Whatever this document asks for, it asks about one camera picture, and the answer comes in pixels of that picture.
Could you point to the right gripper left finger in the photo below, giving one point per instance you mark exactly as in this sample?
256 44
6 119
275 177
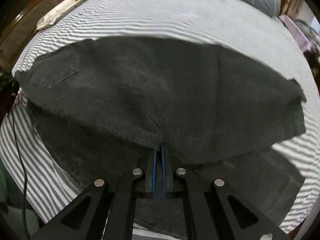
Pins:
100 213

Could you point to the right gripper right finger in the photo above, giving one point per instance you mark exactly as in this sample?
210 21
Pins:
227 199

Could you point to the dark grey denim pants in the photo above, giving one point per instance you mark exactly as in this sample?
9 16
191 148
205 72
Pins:
101 105

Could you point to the grey white striped bedsheet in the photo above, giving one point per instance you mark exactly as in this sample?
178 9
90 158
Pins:
231 23

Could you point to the dark wooden headboard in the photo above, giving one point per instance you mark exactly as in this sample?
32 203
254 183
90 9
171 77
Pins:
21 30

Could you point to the floral pillow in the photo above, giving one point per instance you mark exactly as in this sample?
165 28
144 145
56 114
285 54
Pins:
58 12

